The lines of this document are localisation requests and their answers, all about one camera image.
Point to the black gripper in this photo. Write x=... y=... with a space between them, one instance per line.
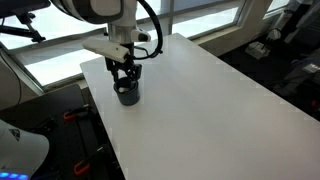
x=132 y=70

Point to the white marker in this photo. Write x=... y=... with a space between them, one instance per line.
x=121 y=89

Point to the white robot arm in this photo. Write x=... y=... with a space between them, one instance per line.
x=123 y=32

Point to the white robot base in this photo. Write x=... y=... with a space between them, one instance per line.
x=21 y=152

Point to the dark blue mug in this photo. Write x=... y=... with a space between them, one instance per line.
x=130 y=97

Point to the upper orange black clamp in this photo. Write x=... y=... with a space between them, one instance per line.
x=77 y=113

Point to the orange black clamp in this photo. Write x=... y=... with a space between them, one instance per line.
x=77 y=113
x=84 y=166

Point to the lower orange black clamp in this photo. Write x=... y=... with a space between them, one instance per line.
x=84 y=166

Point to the white device on floor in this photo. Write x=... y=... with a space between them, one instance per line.
x=257 y=50

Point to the grey equipment at right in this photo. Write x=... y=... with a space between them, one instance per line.
x=302 y=71

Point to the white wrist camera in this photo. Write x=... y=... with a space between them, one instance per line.
x=106 y=48

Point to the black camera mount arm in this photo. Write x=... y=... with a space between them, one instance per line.
x=23 y=11

